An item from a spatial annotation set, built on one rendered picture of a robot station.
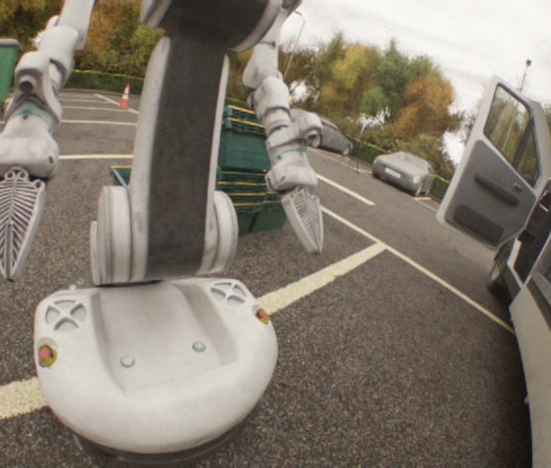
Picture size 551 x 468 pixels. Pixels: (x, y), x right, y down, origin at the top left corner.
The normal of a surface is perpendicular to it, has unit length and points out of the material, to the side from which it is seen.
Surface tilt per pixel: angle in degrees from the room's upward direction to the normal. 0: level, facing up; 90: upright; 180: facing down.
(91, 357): 1
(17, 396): 0
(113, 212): 38
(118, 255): 78
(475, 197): 88
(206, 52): 70
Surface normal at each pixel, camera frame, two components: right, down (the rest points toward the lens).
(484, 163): -0.35, 0.30
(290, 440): 0.31, -0.86
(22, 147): 0.62, -0.22
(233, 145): 0.73, 0.26
